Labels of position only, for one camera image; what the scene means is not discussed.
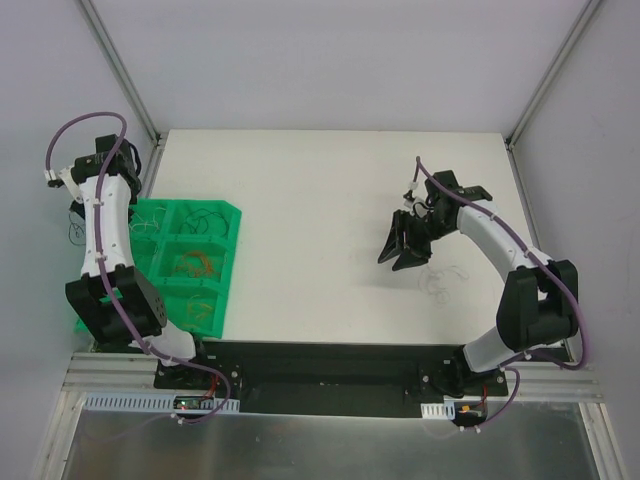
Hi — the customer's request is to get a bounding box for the white thin wire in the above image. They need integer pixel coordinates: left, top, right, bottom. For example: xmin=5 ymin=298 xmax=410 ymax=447
xmin=418 ymin=265 xmax=471 ymax=306
xmin=128 ymin=205 xmax=169 ymax=234

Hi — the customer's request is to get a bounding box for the orange thin wire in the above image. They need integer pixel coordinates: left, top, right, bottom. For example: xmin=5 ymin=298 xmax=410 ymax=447
xmin=172 ymin=252 xmax=224 ymax=280

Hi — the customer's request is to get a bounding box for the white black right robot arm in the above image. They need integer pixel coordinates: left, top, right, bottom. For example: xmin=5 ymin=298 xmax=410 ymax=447
xmin=378 ymin=170 xmax=579 ymax=395

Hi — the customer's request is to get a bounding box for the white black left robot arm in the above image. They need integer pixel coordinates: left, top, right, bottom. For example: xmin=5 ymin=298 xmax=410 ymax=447
xmin=62 ymin=134 xmax=212 ymax=389

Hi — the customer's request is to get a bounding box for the green plastic compartment tray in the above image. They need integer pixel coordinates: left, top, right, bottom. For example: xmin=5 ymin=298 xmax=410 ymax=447
xmin=73 ymin=198 xmax=243 ymax=339

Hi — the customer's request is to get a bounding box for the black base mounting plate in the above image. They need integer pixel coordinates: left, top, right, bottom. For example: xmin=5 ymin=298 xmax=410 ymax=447
xmin=153 ymin=341 xmax=508 ymax=418

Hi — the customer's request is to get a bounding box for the black thin wire in tray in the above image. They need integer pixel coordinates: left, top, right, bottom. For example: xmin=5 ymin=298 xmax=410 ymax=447
xmin=177 ymin=207 xmax=236 ymax=239

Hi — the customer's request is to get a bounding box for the aluminium frame post left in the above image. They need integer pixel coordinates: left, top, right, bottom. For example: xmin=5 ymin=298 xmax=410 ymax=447
xmin=75 ymin=0 xmax=162 ymax=145

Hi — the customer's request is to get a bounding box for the aluminium frame post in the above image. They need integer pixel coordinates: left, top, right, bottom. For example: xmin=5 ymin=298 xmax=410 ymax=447
xmin=505 ymin=0 xmax=605 ymax=151
xmin=75 ymin=0 xmax=162 ymax=145

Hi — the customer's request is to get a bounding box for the white slotted cable duct right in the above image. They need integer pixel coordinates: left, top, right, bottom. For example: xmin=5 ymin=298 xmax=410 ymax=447
xmin=420 ymin=401 xmax=456 ymax=421

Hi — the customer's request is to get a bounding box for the white slotted cable duct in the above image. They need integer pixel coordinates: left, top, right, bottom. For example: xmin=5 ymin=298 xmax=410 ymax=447
xmin=420 ymin=401 xmax=456 ymax=421
xmin=84 ymin=393 xmax=240 ymax=415

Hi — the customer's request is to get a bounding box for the aluminium extrusion rail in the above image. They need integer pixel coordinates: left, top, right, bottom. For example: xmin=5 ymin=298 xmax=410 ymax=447
xmin=62 ymin=352 xmax=604 ymax=403

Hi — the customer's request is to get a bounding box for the white slotted cable duct left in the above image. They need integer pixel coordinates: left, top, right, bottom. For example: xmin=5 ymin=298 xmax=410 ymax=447
xmin=84 ymin=393 xmax=240 ymax=415

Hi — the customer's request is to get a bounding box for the aluminium frame post right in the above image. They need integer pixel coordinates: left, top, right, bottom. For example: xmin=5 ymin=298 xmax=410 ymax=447
xmin=505 ymin=0 xmax=605 ymax=151

